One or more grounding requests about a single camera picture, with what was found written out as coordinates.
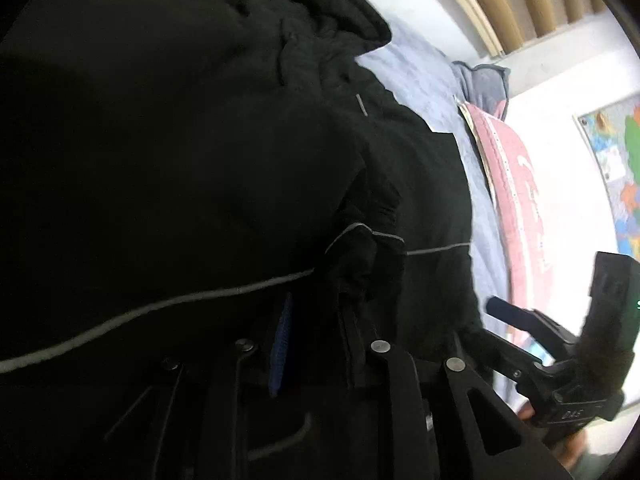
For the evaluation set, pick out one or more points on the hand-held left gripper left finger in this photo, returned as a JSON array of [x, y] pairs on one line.
[[281, 355]]

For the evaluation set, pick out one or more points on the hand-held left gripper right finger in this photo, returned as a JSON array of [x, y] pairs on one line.
[[400, 390]]

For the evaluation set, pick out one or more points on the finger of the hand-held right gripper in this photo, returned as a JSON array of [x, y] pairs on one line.
[[520, 317], [500, 355]]

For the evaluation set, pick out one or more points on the black jacket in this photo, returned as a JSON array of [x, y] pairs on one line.
[[175, 160]]

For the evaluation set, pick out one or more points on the person's right hand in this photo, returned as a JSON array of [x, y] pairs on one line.
[[572, 450]]

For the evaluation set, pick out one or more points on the pink pillow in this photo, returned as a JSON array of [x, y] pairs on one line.
[[520, 200]]

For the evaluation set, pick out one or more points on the grey pillow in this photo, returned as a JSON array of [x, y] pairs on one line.
[[482, 85]]

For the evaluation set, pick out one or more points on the wall map poster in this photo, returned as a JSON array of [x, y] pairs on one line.
[[620, 170]]

